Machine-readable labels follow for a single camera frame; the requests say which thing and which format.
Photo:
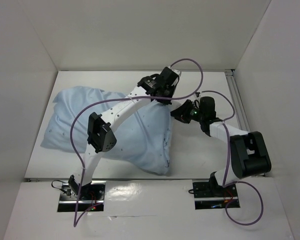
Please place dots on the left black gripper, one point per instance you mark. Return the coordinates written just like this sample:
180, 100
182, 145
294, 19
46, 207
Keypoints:
165, 101

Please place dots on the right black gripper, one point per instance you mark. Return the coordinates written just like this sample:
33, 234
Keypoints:
181, 114

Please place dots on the light blue pillowcase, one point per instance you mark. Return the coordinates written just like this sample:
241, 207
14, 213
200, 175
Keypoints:
143, 139

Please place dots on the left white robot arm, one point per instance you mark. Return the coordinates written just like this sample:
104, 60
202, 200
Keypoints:
101, 127

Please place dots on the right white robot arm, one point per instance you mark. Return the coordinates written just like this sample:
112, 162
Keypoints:
247, 154

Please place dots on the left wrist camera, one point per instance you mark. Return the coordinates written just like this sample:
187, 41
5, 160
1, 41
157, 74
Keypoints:
177, 72

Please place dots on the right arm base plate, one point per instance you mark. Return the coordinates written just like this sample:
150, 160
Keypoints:
208, 196

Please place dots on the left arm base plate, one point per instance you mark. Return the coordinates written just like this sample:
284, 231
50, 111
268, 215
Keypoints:
93, 198

